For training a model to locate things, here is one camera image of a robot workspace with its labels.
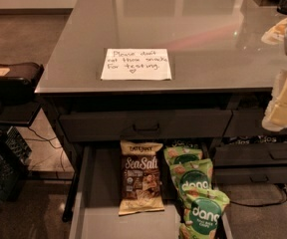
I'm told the brown sea salt chip bag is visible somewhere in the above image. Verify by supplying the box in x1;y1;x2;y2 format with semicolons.
119;140;164;216

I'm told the right top drawer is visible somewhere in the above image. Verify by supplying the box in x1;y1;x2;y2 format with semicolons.
224;109;287;137

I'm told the right middle drawer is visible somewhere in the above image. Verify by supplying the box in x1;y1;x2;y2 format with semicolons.
213;142;287;167

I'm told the right bottom drawer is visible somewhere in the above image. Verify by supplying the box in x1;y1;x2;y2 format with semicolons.
212;166;287;184

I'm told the green Dang chip bag middle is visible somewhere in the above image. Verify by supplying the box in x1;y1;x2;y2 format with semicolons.
169;158;213;194

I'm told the green dang chip bag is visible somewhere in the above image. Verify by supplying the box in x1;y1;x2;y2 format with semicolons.
163;146;203;165
169;158;213;194
179;186;230;239

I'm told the green Dang chip bag rear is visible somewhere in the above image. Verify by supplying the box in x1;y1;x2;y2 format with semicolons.
163;146;203;165

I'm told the green Dang chip bag front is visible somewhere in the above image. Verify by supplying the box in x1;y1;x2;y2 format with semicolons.
179;186;230;239

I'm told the closed grey top drawer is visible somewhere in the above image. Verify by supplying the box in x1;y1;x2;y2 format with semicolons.
59;109;232;142

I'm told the open grey middle drawer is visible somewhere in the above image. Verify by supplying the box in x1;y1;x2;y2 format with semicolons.
69;142;181;239

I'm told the white handwritten paper note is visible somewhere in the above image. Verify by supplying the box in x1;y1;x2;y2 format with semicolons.
101;49;172;81

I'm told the black office chair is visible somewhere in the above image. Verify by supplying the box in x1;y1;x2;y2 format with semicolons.
0;62;44;126

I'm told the dark milk crate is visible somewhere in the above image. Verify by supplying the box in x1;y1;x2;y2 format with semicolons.
0;126;32;202

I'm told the black floor cable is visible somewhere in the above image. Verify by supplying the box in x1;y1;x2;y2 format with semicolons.
230;183;287;208

